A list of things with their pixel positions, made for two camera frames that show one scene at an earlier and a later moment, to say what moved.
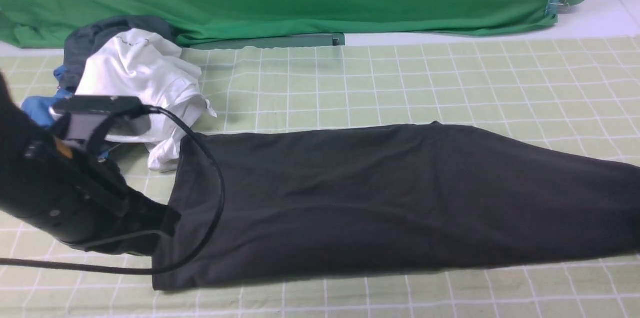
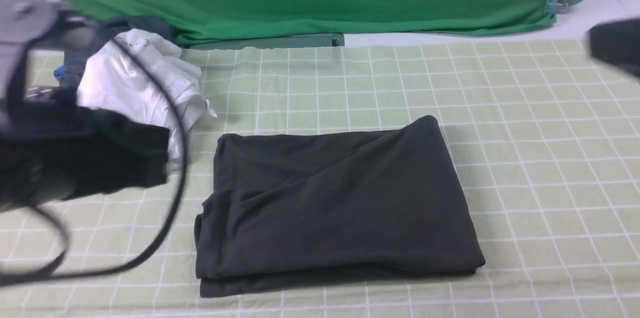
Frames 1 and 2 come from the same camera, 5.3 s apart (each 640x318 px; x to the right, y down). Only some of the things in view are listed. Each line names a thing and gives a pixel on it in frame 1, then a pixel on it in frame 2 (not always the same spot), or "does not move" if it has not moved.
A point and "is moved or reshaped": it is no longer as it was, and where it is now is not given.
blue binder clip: (556, 5) does not move
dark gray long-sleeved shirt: (314, 202) is moved or reshaped
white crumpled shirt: (131, 63) does not move
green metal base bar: (291, 40) does not move
